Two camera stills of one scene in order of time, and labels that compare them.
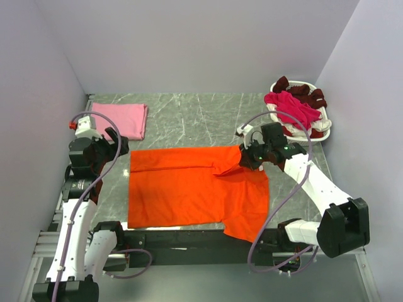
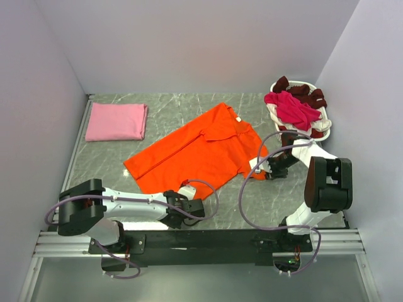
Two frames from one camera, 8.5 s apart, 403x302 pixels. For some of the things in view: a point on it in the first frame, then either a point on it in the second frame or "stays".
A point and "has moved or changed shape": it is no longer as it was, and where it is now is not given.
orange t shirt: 198,185 has moved or changed shape
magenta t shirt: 286,104 stays
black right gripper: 246,159 -> 274,174
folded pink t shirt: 131,119 stays
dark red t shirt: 314,99 stays
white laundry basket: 299,109 stays
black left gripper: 120,147 -> 174,226
